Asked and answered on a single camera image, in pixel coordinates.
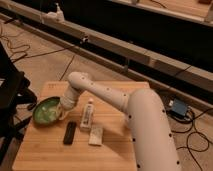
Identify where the black chair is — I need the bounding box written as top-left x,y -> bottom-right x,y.
0,42 -> 37,165

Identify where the white object on rail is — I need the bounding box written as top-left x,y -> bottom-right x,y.
45,4 -> 65,22

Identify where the white tube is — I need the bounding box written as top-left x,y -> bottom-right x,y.
80,98 -> 94,131

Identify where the green ceramic bowl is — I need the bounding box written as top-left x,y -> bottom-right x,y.
32,96 -> 60,126

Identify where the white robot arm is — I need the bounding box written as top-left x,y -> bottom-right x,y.
57,72 -> 182,171

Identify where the black remote control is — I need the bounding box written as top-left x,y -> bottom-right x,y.
63,122 -> 77,145

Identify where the blue power box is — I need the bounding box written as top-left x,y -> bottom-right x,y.
169,99 -> 188,117

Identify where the wooden table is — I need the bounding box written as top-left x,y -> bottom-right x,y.
12,81 -> 151,171

